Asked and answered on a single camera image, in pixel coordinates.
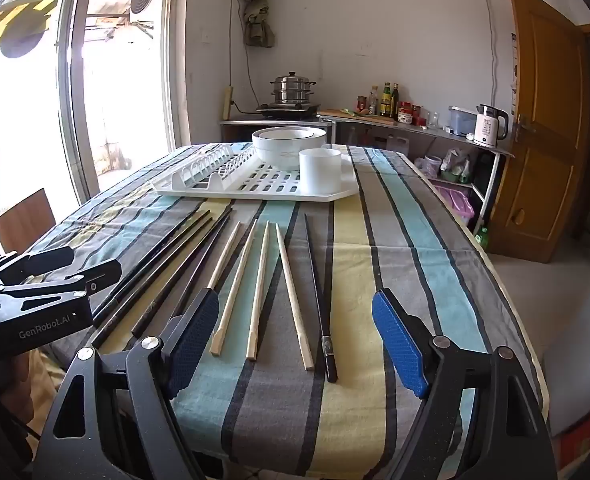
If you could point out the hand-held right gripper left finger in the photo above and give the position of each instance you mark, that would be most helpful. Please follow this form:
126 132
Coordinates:
195 340

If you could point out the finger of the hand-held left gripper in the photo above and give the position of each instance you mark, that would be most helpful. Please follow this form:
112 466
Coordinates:
50 259
102 272

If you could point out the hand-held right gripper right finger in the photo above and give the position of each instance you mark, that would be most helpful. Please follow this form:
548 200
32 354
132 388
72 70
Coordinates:
395 340

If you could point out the group of black chopsticks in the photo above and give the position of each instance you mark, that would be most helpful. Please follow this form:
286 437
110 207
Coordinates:
160 272

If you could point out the wooden chopstick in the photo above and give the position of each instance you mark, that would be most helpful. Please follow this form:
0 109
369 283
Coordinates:
292 295
235 287
259 290
225 252

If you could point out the white cup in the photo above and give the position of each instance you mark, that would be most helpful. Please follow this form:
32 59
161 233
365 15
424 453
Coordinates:
320 175

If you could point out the wooden chair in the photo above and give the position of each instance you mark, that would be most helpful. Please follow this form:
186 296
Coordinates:
22 220

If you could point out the striped tablecloth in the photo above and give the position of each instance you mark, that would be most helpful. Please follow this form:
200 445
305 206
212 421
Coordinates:
375 270

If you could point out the green bottle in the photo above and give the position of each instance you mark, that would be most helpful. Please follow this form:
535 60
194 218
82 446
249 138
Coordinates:
482 239

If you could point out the pink lid storage box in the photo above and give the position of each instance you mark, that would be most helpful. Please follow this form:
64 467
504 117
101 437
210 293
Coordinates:
455 205

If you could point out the white plastic dish rack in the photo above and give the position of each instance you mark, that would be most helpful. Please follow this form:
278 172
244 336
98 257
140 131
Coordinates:
275 182

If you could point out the white mug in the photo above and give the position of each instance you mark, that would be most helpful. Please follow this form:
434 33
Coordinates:
433 165

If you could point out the plastic packets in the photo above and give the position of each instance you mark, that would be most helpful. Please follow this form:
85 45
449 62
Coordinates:
457 165

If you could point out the white plastic jug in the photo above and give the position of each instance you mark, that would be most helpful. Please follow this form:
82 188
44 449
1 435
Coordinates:
397 142

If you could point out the steel kitchen table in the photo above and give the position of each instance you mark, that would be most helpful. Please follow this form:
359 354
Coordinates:
240 127

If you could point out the white ceramic bowl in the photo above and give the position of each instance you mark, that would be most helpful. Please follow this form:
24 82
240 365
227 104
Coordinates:
280 157
290 132

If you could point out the beige power strip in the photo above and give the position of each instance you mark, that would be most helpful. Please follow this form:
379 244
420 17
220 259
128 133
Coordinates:
227 102

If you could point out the steel shelf table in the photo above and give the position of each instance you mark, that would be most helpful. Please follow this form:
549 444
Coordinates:
455 137

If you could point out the drinking glass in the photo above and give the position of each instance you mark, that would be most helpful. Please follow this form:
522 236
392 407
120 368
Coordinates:
433 120

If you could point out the red lid jar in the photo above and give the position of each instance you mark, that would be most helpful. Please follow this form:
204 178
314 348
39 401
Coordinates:
405 114
417 115

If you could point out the clear plastic container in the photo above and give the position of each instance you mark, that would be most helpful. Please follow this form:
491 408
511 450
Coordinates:
461 122

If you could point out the wooden cutting board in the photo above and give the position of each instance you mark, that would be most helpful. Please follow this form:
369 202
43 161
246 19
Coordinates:
340 114

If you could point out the white electric kettle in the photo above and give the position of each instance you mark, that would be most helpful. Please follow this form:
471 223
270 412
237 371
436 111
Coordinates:
490 127

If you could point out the yellow label bottle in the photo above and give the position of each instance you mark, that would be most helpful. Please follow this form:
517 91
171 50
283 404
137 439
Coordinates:
386 102

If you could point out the small red jar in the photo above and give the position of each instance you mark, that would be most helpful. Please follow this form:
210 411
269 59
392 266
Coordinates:
361 104

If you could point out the clear bottle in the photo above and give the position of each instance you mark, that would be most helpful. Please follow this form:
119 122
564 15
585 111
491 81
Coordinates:
373 102

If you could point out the yellow black striped sign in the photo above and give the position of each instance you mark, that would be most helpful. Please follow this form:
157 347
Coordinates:
15 22

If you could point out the dark sauce bottle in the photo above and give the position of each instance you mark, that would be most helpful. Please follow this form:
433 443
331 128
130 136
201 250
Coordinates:
396 100

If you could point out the black induction stove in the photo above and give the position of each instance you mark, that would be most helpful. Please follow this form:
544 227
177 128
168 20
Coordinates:
287 109

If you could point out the wooden door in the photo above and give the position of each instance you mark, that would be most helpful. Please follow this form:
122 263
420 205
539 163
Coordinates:
545 135

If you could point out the steel steamer pot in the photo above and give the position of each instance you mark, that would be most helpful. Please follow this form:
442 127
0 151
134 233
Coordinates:
292 87

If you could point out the tied beige curtain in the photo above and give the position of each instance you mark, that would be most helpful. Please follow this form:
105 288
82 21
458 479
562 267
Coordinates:
257 15

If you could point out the sliding window frame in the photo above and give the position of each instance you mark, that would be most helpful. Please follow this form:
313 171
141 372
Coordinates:
72 85

